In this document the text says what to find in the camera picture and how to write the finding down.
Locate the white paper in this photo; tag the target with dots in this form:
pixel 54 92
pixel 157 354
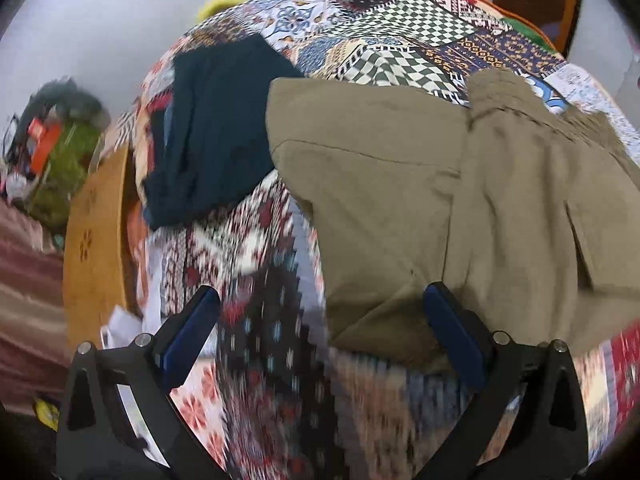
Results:
pixel 122 327

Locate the dark navy garment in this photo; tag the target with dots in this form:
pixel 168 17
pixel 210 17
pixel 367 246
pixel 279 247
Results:
pixel 215 130

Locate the white sliding wardrobe door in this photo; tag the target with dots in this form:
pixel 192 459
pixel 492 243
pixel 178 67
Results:
pixel 615 35

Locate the wooden lap desk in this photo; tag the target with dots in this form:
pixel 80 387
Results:
pixel 100 240

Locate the patchwork quilt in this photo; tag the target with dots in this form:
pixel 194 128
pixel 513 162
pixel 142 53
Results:
pixel 280 310

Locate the pile of household clutter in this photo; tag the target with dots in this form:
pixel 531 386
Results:
pixel 12 160

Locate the orange box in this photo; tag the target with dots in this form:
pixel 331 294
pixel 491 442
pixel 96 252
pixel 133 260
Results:
pixel 42 142

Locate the yellow round object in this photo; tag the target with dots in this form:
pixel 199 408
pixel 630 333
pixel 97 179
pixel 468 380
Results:
pixel 46 412

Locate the khaki pants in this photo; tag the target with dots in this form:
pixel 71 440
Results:
pixel 400 200

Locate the striped red curtain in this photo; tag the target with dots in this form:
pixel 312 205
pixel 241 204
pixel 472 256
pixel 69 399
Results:
pixel 25 310

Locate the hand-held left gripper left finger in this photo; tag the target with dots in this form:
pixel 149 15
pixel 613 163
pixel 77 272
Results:
pixel 187 340

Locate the green orange blanket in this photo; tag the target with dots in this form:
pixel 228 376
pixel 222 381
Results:
pixel 520 27

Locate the green storage box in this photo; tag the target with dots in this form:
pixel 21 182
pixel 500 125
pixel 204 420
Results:
pixel 67 175

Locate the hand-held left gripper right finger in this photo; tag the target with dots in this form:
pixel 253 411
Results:
pixel 455 337

